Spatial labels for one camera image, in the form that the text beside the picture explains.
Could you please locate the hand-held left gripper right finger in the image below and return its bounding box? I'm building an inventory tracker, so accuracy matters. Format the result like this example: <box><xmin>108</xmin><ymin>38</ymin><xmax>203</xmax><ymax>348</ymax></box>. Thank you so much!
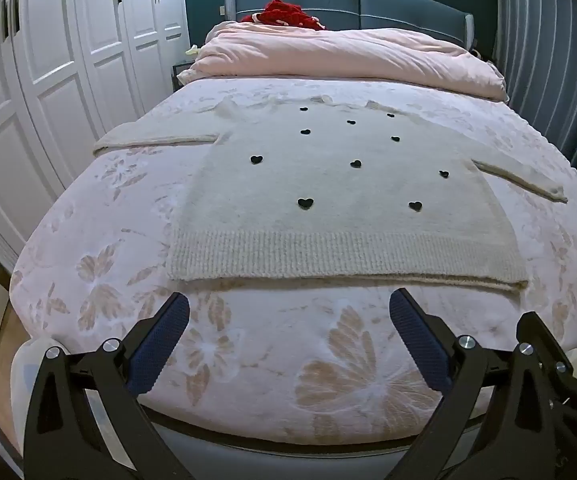
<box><xmin>389</xmin><ymin>287</ymin><xmax>575</xmax><ymax>480</ymax></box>

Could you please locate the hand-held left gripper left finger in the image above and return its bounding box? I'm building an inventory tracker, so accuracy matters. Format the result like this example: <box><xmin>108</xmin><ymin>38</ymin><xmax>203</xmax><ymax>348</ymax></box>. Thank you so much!
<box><xmin>22</xmin><ymin>291</ymin><xmax>195</xmax><ymax>480</ymax></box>

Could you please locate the beige sweater with black hearts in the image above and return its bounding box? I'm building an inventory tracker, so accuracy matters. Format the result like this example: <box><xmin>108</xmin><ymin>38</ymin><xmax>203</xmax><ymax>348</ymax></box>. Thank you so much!
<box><xmin>92</xmin><ymin>95</ymin><xmax>569</xmax><ymax>294</ymax></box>

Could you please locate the pink floral bed blanket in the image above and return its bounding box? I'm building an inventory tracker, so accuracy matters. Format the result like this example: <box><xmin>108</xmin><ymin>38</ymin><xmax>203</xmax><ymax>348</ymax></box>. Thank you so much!
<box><xmin>8</xmin><ymin>77</ymin><xmax>577</xmax><ymax>447</ymax></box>

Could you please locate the dark nightstand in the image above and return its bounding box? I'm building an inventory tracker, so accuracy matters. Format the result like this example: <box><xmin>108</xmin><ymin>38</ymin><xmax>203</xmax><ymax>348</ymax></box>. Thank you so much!
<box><xmin>171</xmin><ymin>60</ymin><xmax>197</xmax><ymax>94</ymax></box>

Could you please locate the blue-grey curtain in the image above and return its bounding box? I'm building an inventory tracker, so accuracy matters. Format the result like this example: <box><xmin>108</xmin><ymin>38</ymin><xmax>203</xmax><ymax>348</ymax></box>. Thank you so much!
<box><xmin>493</xmin><ymin>0</ymin><xmax>577</xmax><ymax>202</ymax></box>

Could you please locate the pink duvet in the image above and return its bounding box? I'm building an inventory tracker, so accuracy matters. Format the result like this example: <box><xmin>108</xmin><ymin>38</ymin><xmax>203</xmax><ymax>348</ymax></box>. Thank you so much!
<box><xmin>177</xmin><ymin>21</ymin><xmax>508</xmax><ymax>104</ymax></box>

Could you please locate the white panelled wardrobe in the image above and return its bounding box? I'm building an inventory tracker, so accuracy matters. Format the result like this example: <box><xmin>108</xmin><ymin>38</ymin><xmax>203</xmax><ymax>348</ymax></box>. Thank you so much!
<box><xmin>0</xmin><ymin>0</ymin><xmax>204</xmax><ymax>272</ymax></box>

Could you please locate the blue upholstered headboard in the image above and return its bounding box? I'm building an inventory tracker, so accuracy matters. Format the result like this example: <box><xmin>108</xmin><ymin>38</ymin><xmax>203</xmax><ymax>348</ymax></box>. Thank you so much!
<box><xmin>223</xmin><ymin>0</ymin><xmax>475</xmax><ymax>54</ymax></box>

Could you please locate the red knitted cloth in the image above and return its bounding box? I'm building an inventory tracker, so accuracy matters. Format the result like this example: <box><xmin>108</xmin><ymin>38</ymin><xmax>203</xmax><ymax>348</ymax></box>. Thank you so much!
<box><xmin>253</xmin><ymin>0</ymin><xmax>328</xmax><ymax>31</ymax></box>

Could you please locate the grey bed frame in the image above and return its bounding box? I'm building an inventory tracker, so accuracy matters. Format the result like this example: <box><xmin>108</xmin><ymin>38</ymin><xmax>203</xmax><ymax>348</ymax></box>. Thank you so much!
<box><xmin>138</xmin><ymin>404</ymin><xmax>421</xmax><ymax>462</ymax></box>

